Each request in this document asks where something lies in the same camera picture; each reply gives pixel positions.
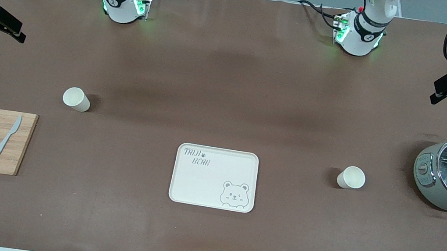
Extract white IKEA cup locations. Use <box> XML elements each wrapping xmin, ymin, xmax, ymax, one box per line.
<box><xmin>61</xmin><ymin>85</ymin><xmax>93</xmax><ymax>114</ymax></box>
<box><xmin>335</xmin><ymin>164</ymin><xmax>368</xmax><ymax>192</ymax></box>

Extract grey plastic knife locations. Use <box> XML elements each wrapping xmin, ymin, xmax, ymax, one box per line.
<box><xmin>0</xmin><ymin>112</ymin><xmax>23</xmax><ymax>160</ymax></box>

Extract brown table cover sheet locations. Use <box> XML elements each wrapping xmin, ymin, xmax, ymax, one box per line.
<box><xmin>0</xmin><ymin>0</ymin><xmax>447</xmax><ymax>251</ymax></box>

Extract cream bear print tray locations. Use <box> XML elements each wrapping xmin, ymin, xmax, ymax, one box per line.
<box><xmin>167</xmin><ymin>141</ymin><xmax>262</xmax><ymax>214</ymax></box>

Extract black left base cables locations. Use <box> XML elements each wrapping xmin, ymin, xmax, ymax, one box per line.
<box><xmin>294</xmin><ymin>0</ymin><xmax>346</xmax><ymax>31</ymax></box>

